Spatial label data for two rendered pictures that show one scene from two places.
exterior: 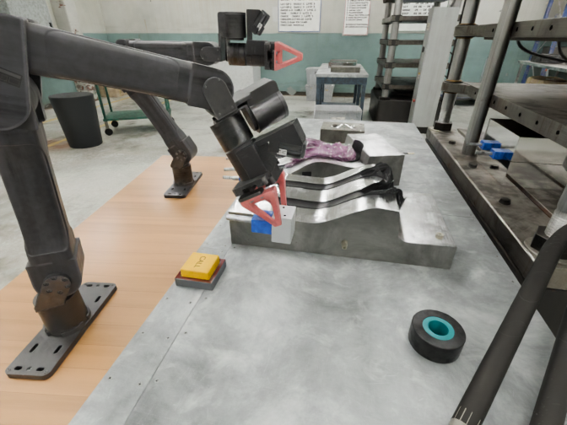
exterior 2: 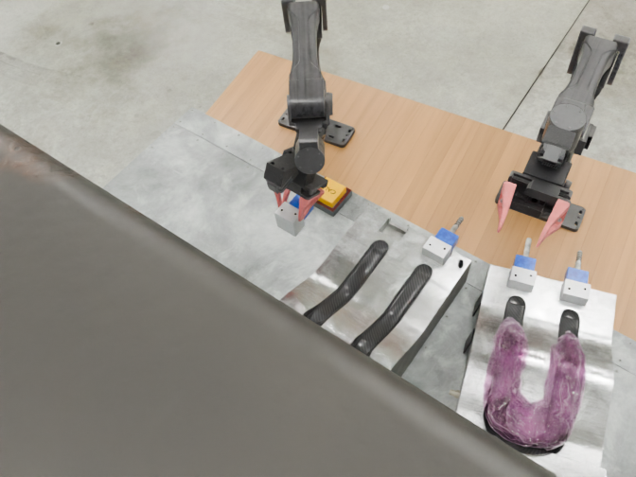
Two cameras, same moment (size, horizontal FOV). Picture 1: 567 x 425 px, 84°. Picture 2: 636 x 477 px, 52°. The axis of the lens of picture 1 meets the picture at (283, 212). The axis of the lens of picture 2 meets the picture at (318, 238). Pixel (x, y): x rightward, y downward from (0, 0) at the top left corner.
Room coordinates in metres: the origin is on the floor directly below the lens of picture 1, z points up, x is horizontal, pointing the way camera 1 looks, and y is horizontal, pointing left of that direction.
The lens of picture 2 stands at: (0.96, -0.69, 2.08)
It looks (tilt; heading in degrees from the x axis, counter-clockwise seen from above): 56 degrees down; 119
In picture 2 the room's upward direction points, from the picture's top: 6 degrees counter-clockwise
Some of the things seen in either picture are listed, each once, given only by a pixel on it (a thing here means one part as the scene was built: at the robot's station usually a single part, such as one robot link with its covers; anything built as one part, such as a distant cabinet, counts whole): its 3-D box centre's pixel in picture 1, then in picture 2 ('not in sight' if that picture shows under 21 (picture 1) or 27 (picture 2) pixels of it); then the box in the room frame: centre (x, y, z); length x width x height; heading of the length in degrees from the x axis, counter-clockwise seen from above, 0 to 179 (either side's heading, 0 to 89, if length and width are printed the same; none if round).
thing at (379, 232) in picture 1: (339, 204); (353, 322); (0.71, -0.14, 0.87); 0.50 x 0.26 x 0.14; 79
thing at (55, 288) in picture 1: (56, 277); not in sight; (0.39, 0.37, 0.90); 0.09 x 0.06 x 0.06; 26
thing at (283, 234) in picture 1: (259, 220); (303, 203); (0.52, 0.05, 0.94); 0.13 x 0.05 x 0.05; 79
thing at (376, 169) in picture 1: (334, 185); (362, 308); (0.73, -0.13, 0.92); 0.35 x 0.16 x 0.09; 79
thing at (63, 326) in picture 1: (62, 309); (315, 116); (0.39, 0.38, 0.84); 0.20 x 0.07 x 0.08; 176
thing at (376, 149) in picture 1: (319, 159); (534, 387); (1.08, -0.13, 0.86); 0.50 x 0.26 x 0.11; 96
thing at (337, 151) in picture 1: (320, 148); (535, 376); (1.07, -0.13, 0.90); 0.26 x 0.18 x 0.08; 96
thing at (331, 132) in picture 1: (342, 133); not in sight; (1.51, -0.28, 0.84); 0.20 x 0.15 x 0.07; 79
